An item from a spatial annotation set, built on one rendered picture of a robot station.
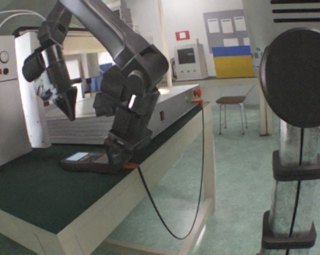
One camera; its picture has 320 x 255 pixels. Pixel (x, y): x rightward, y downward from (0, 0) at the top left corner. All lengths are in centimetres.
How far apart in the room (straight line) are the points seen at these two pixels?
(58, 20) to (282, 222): 73
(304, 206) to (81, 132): 72
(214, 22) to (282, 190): 474
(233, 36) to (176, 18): 126
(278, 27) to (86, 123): 67
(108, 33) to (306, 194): 49
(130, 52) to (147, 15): 513
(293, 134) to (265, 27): 19
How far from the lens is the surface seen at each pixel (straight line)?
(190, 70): 349
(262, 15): 37
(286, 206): 51
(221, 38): 503
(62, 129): 94
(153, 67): 46
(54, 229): 43
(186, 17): 525
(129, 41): 46
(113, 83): 53
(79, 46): 120
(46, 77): 64
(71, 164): 66
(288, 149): 46
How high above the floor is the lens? 97
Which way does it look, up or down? 13 degrees down
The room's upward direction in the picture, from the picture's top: 8 degrees counter-clockwise
